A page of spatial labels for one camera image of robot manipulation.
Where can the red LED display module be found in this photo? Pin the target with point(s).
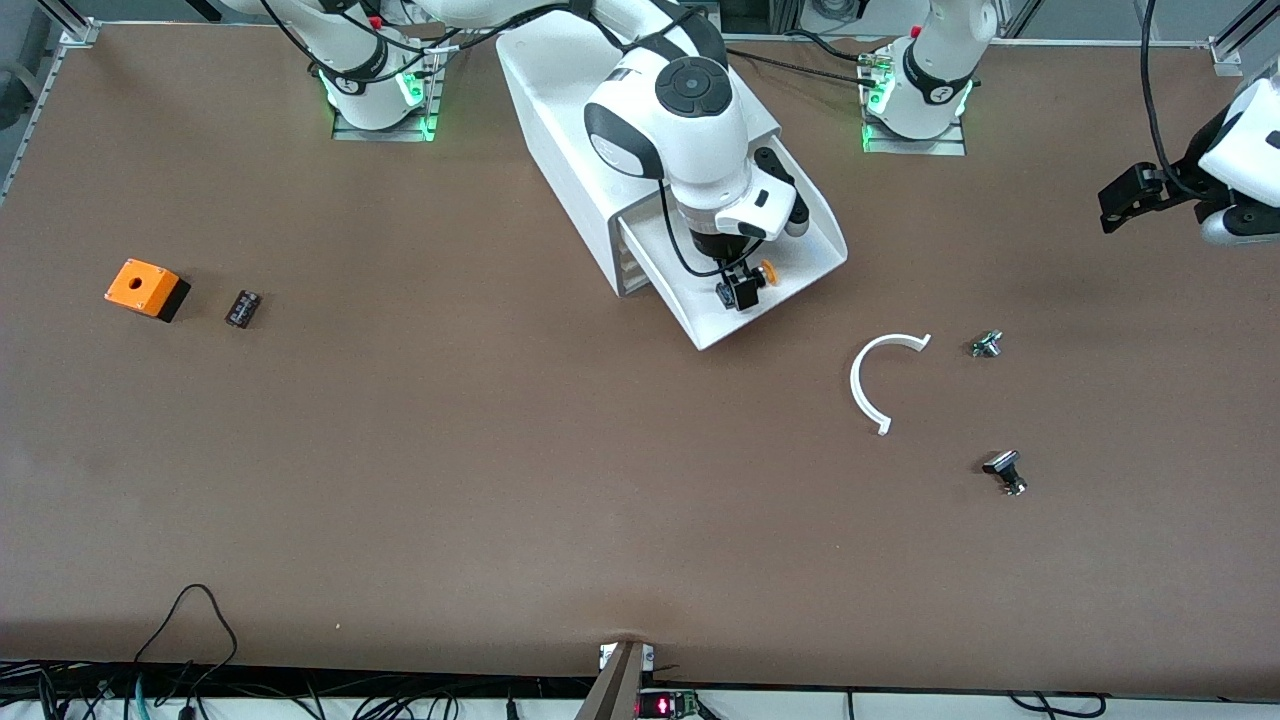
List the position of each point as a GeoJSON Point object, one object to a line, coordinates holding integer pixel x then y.
{"type": "Point", "coordinates": [660, 706]}

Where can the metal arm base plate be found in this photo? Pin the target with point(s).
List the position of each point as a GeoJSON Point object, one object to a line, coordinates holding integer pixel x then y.
{"type": "Point", "coordinates": [385, 133]}
{"type": "Point", "coordinates": [915, 147]}

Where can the white curved plastic arc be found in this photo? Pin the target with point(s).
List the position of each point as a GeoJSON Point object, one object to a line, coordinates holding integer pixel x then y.
{"type": "Point", "coordinates": [856, 385]}

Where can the orange black switch box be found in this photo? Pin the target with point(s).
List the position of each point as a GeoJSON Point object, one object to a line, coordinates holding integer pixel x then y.
{"type": "Point", "coordinates": [140, 284]}

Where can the small metal bolt upper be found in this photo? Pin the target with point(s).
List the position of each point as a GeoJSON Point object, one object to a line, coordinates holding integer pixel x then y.
{"type": "Point", "coordinates": [986, 345]}

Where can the orange push button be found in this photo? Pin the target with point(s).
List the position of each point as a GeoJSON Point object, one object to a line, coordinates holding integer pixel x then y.
{"type": "Point", "coordinates": [768, 271]}

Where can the dark cylindrical capacitor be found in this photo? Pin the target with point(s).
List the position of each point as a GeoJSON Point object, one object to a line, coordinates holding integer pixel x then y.
{"type": "Point", "coordinates": [243, 309]}

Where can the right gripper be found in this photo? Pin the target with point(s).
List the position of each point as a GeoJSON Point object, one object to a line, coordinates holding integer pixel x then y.
{"type": "Point", "coordinates": [718, 247]}

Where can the black capped metal switch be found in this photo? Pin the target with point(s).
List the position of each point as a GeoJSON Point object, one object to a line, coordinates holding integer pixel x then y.
{"type": "Point", "coordinates": [1003, 466]}

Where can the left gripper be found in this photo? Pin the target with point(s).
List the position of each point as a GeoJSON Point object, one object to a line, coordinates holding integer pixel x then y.
{"type": "Point", "coordinates": [1177, 183]}

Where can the aluminium frame profile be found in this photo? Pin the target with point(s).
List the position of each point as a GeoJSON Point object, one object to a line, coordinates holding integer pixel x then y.
{"type": "Point", "coordinates": [75, 28]}
{"type": "Point", "coordinates": [1235, 48]}

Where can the grey metal bar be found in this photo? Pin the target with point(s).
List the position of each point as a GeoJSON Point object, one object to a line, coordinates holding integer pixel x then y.
{"type": "Point", "coordinates": [612, 690]}

